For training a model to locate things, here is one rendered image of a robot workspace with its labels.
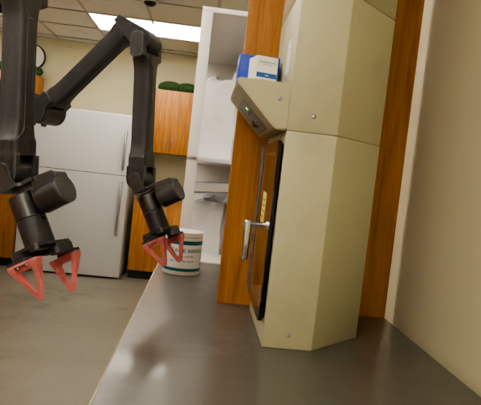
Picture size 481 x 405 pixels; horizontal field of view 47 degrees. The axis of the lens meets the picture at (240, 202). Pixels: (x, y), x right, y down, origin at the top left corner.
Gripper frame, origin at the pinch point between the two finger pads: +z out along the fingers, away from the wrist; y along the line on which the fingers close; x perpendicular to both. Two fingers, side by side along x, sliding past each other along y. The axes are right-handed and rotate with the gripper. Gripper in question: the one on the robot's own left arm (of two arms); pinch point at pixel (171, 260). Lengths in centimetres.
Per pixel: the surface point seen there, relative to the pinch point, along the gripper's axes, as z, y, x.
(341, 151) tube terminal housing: -6, -17, -56
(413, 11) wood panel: -40, 25, -85
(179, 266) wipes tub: 0.6, 31.8, 13.9
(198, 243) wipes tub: -4.2, 36.4, 6.3
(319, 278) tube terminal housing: 17.3, -19.3, -41.5
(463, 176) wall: 8, -1, -78
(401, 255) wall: 22, 29, -55
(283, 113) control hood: -18, -24, -49
